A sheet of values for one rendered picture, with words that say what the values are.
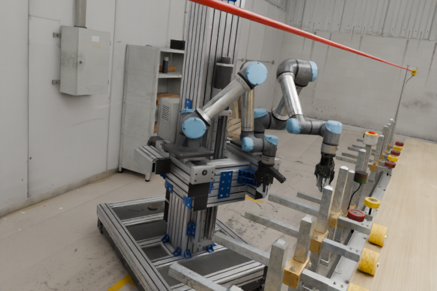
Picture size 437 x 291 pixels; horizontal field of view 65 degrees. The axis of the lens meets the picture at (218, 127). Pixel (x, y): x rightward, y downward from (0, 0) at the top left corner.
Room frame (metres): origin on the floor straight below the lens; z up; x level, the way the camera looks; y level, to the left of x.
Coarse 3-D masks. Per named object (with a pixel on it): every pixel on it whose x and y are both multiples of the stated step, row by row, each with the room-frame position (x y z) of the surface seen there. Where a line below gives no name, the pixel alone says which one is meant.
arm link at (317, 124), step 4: (312, 120) 1.71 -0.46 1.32; (316, 120) 1.72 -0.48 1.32; (320, 120) 1.74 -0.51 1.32; (312, 124) 1.68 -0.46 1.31; (316, 124) 1.69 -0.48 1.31; (320, 124) 1.69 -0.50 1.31; (312, 128) 1.67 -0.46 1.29; (316, 128) 1.68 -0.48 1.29; (320, 128) 1.67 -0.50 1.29; (312, 132) 1.68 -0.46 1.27; (316, 132) 1.68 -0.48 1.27; (320, 132) 1.67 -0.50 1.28
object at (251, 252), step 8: (216, 240) 1.12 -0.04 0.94; (224, 240) 1.11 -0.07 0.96; (232, 240) 1.11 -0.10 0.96; (232, 248) 1.09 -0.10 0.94; (240, 248) 1.08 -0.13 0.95; (248, 248) 1.07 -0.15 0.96; (256, 248) 1.07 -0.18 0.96; (248, 256) 1.06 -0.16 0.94; (256, 256) 1.05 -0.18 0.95; (264, 256) 1.03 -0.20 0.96; (264, 264) 1.03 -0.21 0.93; (304, 272) 0.97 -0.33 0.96; (312, 272) 0.98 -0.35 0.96; (304, 280) 0.96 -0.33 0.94; (312, 280) 0.95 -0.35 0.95; (320, 280) 0.94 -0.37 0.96; (328, 280) 0.95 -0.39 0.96; (320, 288) 0.94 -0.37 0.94; (328, 288) 0.92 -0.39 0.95; (336, 288) 0.91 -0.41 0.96; (344, 288) 0.91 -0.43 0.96
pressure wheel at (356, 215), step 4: (348, 212) 1.61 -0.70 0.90; (352, 212) 1.60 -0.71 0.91; (356, 212) 1.60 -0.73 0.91; (360, 212) 1.62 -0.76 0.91; (348, 216) 1.60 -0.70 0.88; (352, 216) 1.58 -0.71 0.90; (356, 216) 1.57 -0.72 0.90; (360, 216) 1.57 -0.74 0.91; (364, 216) 1.58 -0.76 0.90; (356, 220) 1.57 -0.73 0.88; (360, 220) 1.57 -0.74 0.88; (352, 232) 1.60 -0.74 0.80
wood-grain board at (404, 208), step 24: (408, 144) 3.52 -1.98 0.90; (432, 144) 3.69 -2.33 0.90; (408, 168) 2.58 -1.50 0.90; (432, 168) 2.67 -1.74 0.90; (408, 192) 2.02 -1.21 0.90; (432, 192) 2.08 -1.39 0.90; (384, 216) 1.62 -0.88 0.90; (408, 216) 1.65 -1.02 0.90; (432, 216) 1.69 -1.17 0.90; (384, 240) 1.36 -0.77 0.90; (408, 240) 1.39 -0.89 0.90; (432, 240) 1.42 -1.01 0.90; (384, 264) 1.17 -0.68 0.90; (408, 264) 1.20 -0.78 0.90; (432, 264) 1.22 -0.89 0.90; (384, 288) 1.03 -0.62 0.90; (408, 288) 1.04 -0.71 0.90; (432, 288) 1.06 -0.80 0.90
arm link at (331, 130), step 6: (330, 120) 1.66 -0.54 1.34; (324, 126) 1.66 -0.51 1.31; (330, 126) 1.61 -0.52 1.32; (336, 126) 1.60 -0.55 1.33; (324, 132) 1.63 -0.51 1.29; (330, 132) 1.60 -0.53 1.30; (336, 132) 1.60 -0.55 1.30; (324, 138) 1.62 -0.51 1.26; (330, 138) 1.60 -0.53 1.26; (336, 138) 1.60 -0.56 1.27; (330, 144) 1.60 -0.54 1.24; (336, 144) 1.60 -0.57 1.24
